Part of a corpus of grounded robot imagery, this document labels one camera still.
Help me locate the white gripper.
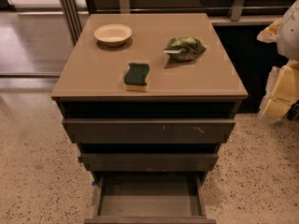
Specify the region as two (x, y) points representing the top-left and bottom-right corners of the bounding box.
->
(257, 19), (299, 120)

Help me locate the grey drawer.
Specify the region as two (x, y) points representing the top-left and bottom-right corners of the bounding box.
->
(84, 173), (217, 224)
(81, 154), (218, 172)
(62, 119), (235, 144)

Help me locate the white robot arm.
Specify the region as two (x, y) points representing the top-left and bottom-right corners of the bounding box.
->
(257, 0), (299, 123)

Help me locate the brown drawer cabinet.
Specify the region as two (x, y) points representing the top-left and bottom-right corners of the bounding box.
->
(50, 13), (249, 185)

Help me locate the dark object on floor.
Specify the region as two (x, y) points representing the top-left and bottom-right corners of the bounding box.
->
(287, 104), (299, 121)

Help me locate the wooden counter with metal brackets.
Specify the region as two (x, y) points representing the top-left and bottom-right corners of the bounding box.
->
(86, 0), (295, 26)

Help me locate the green chip bag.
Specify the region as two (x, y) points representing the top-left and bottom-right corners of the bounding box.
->
(164, 36), (206, 62)

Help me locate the green yellow sponge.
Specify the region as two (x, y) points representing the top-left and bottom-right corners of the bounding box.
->
(123, 63), (150, 91)

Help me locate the beige paper bowl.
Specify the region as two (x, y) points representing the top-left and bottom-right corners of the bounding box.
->
(94, 24), (132, 47)

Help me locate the metal door frame post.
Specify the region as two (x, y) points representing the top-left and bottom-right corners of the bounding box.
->
(59, 0), (82, 45)

